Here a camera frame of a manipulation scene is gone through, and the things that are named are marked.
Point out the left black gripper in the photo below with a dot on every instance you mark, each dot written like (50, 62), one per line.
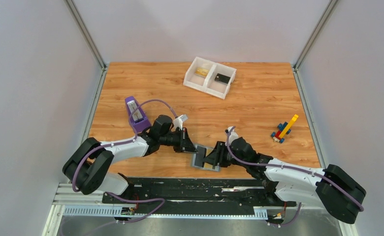
(185, 143)

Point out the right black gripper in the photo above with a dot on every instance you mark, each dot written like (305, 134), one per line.
(215, 157)

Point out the grey card holder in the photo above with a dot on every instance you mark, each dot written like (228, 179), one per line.
(197, 158)

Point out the gold credit card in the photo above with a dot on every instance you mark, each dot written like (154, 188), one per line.
(209, 160)

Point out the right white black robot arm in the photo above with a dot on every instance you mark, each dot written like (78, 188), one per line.
(330, 188)

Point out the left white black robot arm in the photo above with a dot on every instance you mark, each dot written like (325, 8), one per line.
(87, 168)

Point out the gold card in tray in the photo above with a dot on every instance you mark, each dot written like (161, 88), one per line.
(201, 71)

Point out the black card in tray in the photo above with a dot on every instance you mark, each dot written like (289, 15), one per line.
(224, 79)

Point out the purple metronome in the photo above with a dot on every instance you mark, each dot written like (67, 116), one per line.
(138, 118)

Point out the white two-compartment tray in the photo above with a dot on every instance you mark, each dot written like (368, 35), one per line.
(208, 85)

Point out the colourful toy brick figure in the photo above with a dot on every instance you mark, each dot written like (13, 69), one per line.
(283, 129)

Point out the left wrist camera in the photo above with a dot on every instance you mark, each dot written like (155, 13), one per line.
(178, 121)

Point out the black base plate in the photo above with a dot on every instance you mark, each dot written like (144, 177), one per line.
(202, 196)

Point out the aluminium rail frame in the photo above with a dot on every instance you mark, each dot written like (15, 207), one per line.
(102, 204)

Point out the left aluminium corner post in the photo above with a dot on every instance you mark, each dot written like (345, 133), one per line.
(85, 33)

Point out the aluminium corner post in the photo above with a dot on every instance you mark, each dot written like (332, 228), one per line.
(85, 33)
(315, 33)

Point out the right aluminium corner post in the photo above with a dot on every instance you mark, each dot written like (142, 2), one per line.
(315, 33)

